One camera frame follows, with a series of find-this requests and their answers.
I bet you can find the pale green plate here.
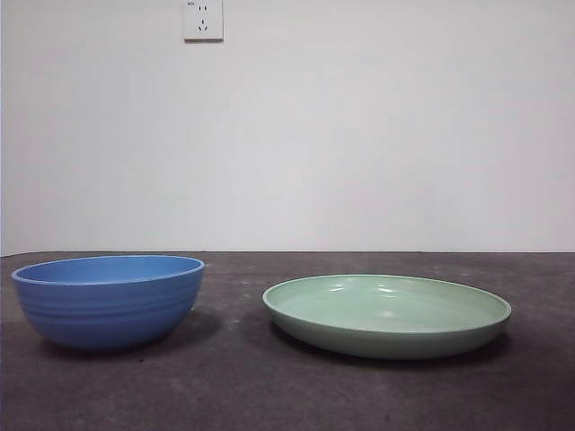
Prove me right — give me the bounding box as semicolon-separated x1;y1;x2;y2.
261;273;513;360

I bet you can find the blue ribbed bowl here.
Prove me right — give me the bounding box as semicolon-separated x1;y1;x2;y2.
11;254;207;352

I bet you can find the white wall socket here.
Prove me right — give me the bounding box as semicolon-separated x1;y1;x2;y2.
182;0;225;45

